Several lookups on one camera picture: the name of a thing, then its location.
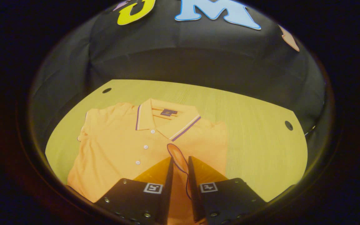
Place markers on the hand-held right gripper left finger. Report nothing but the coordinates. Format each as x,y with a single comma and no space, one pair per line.
167,193

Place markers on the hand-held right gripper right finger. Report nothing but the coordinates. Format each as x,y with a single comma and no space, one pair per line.
194,200

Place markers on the orange T-shirt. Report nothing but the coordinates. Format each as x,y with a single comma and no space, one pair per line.
114,150

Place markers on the black backdrop cloth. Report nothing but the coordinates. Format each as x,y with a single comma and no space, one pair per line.
183,53

